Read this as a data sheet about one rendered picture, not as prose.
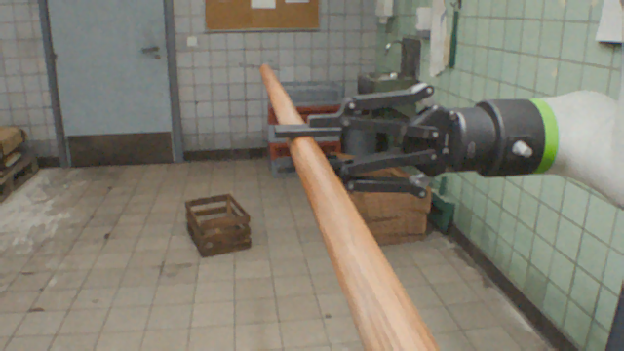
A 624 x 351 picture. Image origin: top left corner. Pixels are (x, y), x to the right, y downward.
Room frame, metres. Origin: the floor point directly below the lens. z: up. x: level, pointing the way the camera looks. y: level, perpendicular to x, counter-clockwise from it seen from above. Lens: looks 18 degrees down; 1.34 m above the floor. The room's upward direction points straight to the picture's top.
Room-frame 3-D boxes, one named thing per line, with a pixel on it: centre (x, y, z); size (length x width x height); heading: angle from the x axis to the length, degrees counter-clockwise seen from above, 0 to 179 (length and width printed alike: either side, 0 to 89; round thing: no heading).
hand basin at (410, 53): (3.72, -0.56, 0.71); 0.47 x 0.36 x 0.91; 8
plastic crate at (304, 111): (4.16, 0.08, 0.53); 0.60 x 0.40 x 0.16; 95
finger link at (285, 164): (0.52, 0.00, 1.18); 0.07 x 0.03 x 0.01; 99
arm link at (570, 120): (0.56, -0.32, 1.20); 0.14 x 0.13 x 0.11; 99
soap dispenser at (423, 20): (3.38, -0.75, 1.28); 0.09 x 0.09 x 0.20; 8
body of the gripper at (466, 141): (0.54, -0.15, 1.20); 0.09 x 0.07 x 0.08; 99
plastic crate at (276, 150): (4.16, 0.08, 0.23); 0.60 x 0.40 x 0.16; 98
